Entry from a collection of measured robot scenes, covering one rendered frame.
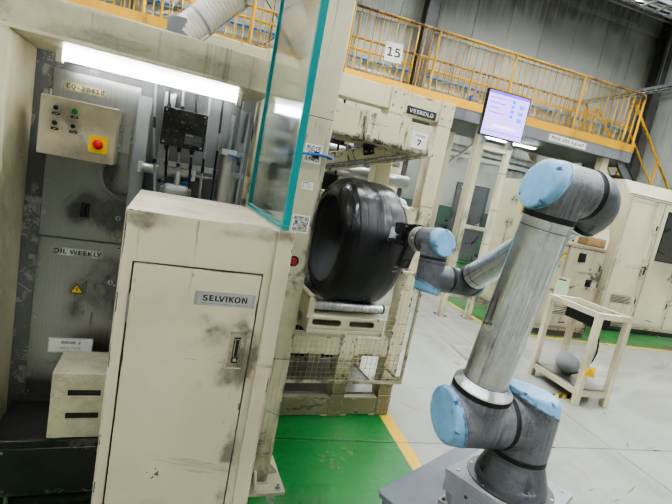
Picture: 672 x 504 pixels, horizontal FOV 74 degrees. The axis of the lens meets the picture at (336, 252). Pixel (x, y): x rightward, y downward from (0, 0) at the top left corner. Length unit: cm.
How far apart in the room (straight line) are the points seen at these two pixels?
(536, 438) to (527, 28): 1315
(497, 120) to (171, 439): 529
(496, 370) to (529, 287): 22
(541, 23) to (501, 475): 1349
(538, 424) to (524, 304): 35
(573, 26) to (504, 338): 1402
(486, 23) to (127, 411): 1284
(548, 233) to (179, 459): 106
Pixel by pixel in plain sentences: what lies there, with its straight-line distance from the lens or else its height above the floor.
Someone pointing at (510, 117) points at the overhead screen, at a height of 260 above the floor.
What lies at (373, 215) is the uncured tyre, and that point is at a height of 131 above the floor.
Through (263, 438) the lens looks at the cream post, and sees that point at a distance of 218.
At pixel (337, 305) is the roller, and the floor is 91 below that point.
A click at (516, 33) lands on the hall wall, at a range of 1383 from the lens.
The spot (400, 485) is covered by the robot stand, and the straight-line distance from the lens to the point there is 145.
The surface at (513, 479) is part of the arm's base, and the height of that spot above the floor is 75.
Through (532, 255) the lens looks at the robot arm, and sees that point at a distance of 108.
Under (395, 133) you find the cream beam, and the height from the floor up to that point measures 171.
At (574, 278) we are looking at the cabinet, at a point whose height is 80.
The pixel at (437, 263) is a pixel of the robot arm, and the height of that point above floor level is 122.
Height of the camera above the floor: 141
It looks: 9 degrees down
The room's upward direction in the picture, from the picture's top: 11 degrees clockwise
